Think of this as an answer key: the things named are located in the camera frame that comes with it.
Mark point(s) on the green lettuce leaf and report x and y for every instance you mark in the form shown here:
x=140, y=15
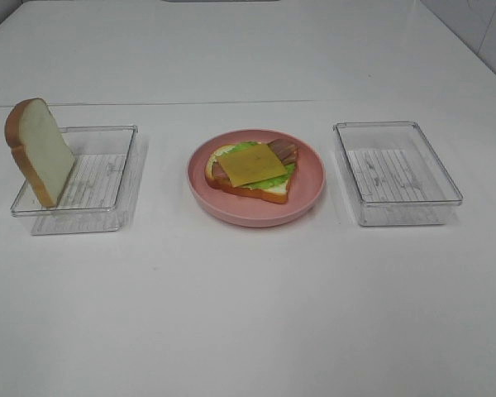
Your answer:
x=273, y=182

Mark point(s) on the bread slice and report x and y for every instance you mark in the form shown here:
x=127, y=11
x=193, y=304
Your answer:
x=248, y=192
x=39, y=150

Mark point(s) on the yellow cheese slice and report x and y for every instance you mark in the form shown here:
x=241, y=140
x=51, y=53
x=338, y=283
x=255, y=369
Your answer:
x=251, y=164

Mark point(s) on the curved bacon strip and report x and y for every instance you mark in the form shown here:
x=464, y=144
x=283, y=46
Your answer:
x=285, y=150

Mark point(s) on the pink round plate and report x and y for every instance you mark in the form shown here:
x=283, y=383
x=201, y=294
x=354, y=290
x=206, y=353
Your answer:
x=305, y=189

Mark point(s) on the clear plastic bread box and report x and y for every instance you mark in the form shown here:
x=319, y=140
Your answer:
x=101, y=193

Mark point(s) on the clear plastic ingredients box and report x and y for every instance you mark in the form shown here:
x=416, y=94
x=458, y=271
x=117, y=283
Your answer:
x=393, y=176

